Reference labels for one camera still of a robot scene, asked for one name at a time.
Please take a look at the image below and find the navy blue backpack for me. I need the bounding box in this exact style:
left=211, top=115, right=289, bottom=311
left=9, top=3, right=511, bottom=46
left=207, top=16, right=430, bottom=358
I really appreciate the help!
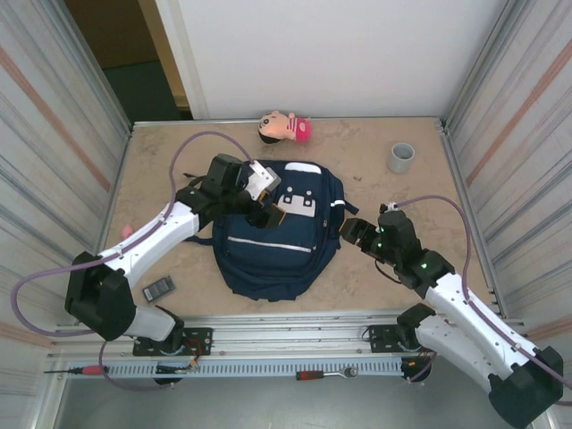
left=182, top=158, right=359, bottom=301

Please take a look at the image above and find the pink plush doll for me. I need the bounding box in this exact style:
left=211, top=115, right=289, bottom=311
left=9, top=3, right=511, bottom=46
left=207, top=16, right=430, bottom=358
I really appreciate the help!
left=257, top=110, right=314, bottom=145

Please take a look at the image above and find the grey cup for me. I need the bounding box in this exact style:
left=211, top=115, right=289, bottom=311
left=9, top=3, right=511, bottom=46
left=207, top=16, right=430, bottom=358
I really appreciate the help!
left=386, top=142, right=416, bottom=174

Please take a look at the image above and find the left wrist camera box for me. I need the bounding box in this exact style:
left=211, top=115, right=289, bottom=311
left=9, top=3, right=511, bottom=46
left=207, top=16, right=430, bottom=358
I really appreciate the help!
left=243, top=159, right=283, bottom=202

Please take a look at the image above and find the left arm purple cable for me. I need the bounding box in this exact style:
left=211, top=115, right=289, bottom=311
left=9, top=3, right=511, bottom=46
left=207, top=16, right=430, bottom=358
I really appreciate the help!
left=11, top=130, right=254, bottom=392

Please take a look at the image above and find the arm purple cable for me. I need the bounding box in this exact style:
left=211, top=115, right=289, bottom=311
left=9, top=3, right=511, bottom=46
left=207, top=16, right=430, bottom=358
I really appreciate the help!
left=11, top=130, right=254, bottom=392
left=395, top=194, right=572, bottom=390

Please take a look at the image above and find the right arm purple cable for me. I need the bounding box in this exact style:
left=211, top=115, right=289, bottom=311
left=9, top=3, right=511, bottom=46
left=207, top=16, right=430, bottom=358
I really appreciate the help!
left=395, top=194, right=572, bottom=390

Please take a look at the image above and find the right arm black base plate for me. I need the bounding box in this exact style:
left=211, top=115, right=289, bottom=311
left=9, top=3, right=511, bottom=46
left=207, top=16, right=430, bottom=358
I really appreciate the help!
left=367, top=322, right=450, bottom=354

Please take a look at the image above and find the white door frame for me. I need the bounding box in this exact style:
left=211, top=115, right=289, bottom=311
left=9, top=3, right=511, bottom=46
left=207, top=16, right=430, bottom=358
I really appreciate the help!
left=154, top=0, right=211, bottom=121

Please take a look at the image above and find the aluminium rail frame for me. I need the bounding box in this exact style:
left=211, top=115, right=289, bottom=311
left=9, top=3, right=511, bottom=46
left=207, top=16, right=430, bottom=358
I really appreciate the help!
left=46, top=312, right=535, bottom=361

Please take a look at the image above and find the red black wire harness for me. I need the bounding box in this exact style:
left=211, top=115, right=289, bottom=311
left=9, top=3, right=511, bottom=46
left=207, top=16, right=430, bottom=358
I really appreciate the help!
left=185, top=337, right=212, bottom=373
left=401, top=343, right=437, bottom=381

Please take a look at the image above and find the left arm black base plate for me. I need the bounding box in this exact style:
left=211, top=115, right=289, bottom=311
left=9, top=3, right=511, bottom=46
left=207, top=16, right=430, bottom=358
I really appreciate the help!
left=132, top=327, right=215, bottom=358

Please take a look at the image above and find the red handled ratchet wrench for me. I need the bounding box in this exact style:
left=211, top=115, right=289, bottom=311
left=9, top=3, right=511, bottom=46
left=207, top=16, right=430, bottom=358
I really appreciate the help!
left=295, top=366, right=359, bottom=382

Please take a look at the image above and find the white slotted cable duct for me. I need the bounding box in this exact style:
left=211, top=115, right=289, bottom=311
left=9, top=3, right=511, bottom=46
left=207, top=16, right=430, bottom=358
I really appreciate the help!
left=105, top=359, right=403, bottom=379

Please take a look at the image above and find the red handled screwdriver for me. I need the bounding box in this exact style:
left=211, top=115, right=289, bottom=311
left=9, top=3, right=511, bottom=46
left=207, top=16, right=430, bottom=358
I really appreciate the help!
left=43, top=365, right=110, bottom=376

